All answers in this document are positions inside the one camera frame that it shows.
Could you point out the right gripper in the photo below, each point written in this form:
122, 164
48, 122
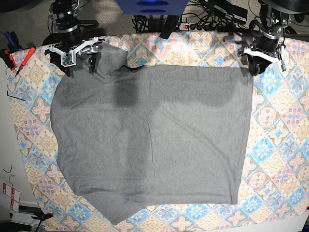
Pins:
90, 47

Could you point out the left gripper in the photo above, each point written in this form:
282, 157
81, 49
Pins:
263, 52

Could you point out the grey T-shirt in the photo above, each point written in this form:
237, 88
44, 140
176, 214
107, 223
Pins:
129, 138

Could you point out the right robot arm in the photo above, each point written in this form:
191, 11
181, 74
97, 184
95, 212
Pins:
72, 44

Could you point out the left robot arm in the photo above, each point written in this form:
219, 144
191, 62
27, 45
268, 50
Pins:
274, 19

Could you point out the black red clamp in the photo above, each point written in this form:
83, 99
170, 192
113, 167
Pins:
8, 59

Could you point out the white power strip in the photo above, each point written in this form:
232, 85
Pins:
184, 26

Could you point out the patterned tablecloth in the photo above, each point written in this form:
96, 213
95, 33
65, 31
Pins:
274, 181

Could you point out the red white label tag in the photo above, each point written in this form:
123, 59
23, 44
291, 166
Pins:
10, 197

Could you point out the black bottom clamp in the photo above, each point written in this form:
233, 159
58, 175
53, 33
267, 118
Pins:
31, 219

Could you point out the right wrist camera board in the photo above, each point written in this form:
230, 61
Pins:
68, 59

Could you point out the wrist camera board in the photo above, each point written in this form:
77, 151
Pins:
284, 66
68, 59

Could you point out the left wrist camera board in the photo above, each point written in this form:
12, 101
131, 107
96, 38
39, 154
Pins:
284, 66

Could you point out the red handled screwdriver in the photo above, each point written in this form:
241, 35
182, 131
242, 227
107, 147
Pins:
25, 55

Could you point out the blue handled pliers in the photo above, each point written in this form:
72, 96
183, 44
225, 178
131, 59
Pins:
12, 39

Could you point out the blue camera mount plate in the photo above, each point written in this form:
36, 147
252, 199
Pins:
152, 7

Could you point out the black centre bracket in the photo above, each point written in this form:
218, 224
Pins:
169, 26

